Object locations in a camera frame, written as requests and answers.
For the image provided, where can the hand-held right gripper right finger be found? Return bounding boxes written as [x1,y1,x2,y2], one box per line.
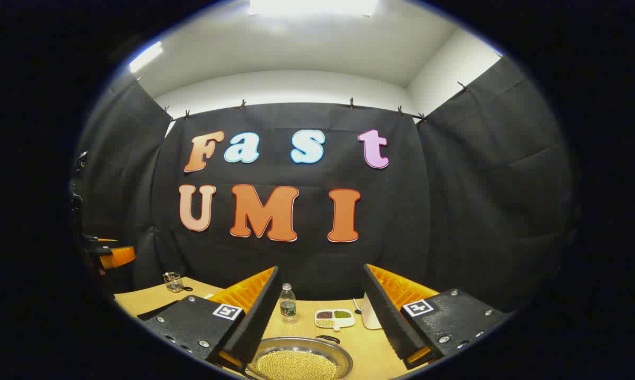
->
[362,263,513,370]

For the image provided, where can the white divided dish of beans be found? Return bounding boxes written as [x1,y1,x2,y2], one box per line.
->
[315,309,356,332]

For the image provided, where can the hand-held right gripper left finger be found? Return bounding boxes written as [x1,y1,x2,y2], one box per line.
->
[137,265,283,370]

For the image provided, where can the long ceiling light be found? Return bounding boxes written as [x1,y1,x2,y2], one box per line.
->
[249,0,379,17]

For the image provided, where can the clear plastic water bottle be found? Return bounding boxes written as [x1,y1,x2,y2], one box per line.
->
[280,283,297,324]

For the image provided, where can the steel pot with black handle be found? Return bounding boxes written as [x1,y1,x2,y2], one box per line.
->
[246,335,354,380]

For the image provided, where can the heap of yellow soybeans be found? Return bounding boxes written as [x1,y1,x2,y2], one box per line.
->
[257,350,338,380]

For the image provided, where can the white toaster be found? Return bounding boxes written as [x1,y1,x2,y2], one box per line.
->
[361,293,383,330]

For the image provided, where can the row of black cloth clips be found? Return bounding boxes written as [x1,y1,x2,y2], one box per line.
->
[136,77,468,123]

